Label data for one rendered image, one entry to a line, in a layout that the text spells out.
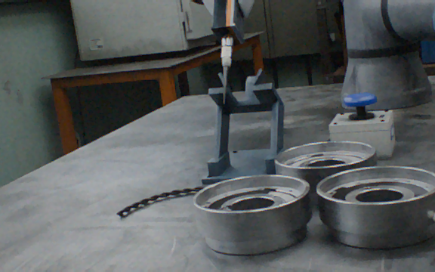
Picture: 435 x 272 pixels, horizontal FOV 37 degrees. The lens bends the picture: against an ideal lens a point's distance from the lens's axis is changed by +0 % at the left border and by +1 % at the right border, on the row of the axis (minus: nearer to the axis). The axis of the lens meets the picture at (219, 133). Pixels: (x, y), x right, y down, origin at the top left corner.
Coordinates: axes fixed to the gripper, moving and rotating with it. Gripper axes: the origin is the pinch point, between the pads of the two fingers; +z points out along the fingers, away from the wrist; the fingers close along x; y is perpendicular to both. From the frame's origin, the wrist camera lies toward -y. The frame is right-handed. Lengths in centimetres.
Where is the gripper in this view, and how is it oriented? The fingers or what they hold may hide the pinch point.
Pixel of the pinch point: (229, 8)
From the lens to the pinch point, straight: 76.3
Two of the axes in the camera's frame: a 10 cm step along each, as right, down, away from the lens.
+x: -9.5, 0.6, 3.2
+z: 1.2, 9.8, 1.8
